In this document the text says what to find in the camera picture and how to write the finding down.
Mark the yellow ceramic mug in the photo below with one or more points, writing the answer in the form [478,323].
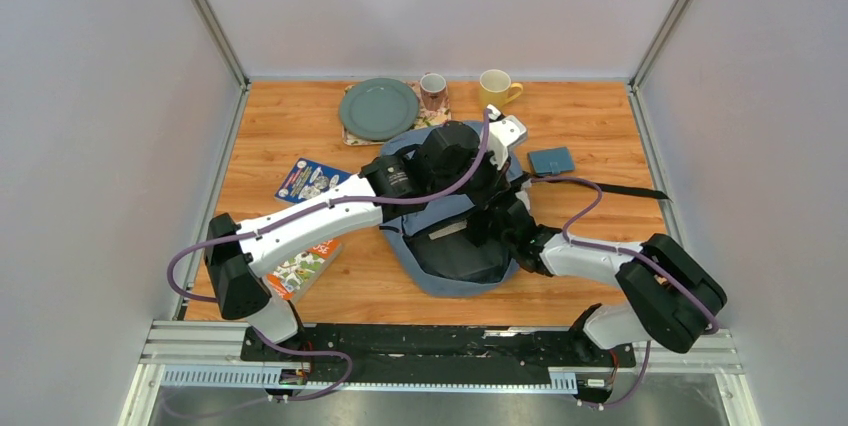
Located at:
[496,88]

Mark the pink patterned mug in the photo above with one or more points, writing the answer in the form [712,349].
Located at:
[433,90]

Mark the blue fabric backpack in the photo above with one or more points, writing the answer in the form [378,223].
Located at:
[433,245]

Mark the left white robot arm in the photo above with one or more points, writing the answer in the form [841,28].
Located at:
[452,159]

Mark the dark blue paperback book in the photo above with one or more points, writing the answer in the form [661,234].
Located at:
[308,179]

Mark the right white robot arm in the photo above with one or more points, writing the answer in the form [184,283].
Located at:
[669,297]

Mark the orange treehouse book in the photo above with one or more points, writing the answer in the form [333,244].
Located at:
[294,277]

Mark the aluminium frame rail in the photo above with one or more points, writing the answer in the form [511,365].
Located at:
[229,355]

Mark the green ceramic plate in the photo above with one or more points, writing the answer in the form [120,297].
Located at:
[378,109]

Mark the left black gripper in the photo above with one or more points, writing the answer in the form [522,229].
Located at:
[498,182]

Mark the teal wallet notebook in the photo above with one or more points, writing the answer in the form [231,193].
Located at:
[551,162]

